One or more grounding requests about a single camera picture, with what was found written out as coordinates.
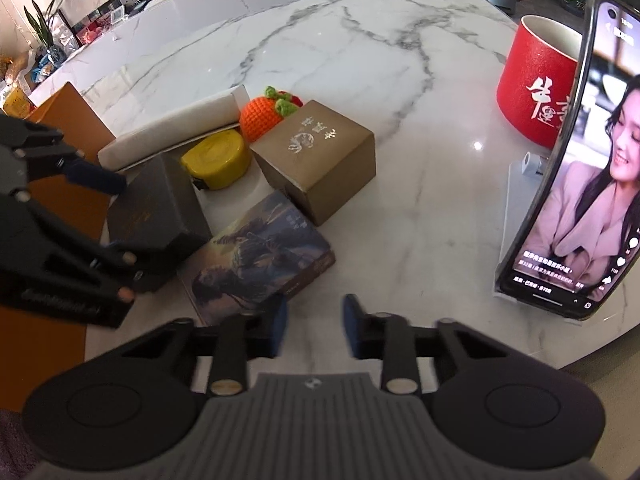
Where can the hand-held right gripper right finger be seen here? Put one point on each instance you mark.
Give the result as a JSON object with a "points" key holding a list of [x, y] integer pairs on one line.
{"points": [[352, 327]]}

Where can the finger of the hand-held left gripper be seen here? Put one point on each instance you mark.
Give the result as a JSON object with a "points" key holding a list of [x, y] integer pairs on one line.
{"points": [[95, 175], [75, 245]]}

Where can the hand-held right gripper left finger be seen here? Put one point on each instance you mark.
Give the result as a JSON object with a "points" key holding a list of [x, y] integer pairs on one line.
{"points": [[277, 330]]}

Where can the orange cardboard box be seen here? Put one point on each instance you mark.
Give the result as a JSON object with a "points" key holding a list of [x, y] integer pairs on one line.
{"points": [[50, 350]]}

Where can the black gift box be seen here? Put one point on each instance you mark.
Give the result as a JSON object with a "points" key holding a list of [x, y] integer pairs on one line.
{"points": [[160, 215]]}

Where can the yellow tape measure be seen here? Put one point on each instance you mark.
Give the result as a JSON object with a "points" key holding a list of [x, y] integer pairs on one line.
{"points": [[217, 160]]}

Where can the orange crochet fruit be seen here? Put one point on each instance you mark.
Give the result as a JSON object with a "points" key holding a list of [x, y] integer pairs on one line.
{"points": [[260, 117]]}

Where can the illustrated picture box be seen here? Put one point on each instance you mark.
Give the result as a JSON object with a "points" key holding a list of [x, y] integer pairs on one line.
{"points": [[260, 255]]}

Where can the snack bags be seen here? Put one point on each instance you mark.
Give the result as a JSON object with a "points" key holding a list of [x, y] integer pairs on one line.
{"points": [[25, 72]]}

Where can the red gift boxes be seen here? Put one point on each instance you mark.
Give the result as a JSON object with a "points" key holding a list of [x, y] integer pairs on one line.
{"points": [[94, 32]]}

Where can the leafy plant in blue vase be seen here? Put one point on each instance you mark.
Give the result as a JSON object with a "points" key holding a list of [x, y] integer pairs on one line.
{"points": [[47, 35]]}

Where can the purple fluffy cloth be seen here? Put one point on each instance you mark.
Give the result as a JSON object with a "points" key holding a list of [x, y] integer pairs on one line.
{"points": [[15, 445]]}

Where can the small white desk clock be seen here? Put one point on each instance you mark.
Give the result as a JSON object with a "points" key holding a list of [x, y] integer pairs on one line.
{"points": [[118, 15]]}

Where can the brown cardboard box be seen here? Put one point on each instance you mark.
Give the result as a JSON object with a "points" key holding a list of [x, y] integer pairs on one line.
{"points": [[310, 160]]}

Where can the clear phone stand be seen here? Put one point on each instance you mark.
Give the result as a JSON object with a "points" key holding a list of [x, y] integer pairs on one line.
{"points": [[520, 195]]}

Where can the smartphone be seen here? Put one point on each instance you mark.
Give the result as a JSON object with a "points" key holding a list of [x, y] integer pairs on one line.
{"points": [[585, 185]]}

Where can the red paper cup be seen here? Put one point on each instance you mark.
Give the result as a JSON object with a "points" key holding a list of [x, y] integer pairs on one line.
{"points": [[535, 85]]}

